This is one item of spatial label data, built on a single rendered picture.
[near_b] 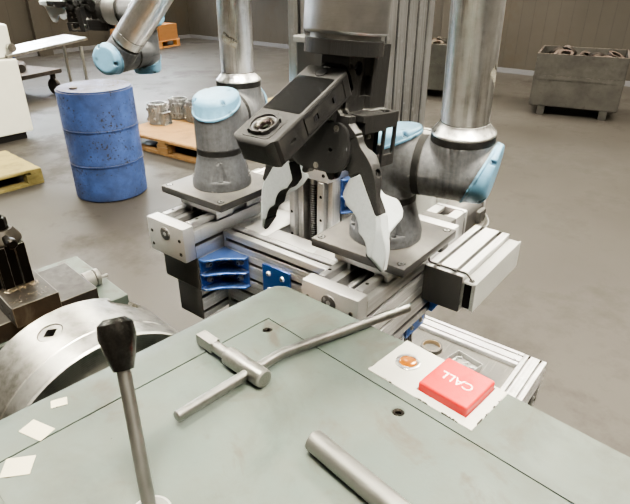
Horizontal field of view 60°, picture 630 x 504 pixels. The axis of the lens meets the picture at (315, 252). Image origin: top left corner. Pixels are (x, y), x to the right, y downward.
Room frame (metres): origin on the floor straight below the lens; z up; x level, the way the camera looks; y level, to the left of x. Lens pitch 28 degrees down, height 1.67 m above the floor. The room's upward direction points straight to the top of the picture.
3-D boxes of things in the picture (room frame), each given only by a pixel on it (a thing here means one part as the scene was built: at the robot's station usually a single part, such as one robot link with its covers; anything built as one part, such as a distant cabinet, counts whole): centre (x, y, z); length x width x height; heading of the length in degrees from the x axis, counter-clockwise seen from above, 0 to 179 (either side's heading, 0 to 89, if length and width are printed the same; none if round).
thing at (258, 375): (0.50, 0.10, 1.27); 0.12 x 0.02 x 0.02; 47
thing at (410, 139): (1.04, -0.15, 1.33); 0.13 x 0.12 x 0.14; 63
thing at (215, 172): (1.35, 0.24, 1.21); 0.15 x 0.15 x 0.10
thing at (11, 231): (1.10, 0.70, 1.14); 0.08 x 0.08 x 0.03
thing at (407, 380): (0.48, -0.13, 1.23); 0.13 x 0.08 x 0.06; 45
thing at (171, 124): (5.57, 1.25, 0.19); 1.33 x 0.92 x 0.37; 53
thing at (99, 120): (4.28, 1.68, 0.43); 0.57 x 0.57 x 0.86
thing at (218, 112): (1.36, 0.24, 1.33); 0.13 x 0.12 x 0.14; 163
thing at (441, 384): (0.46, -0.15, 1.26); 0.06 x 0.06 x 0.02; 45
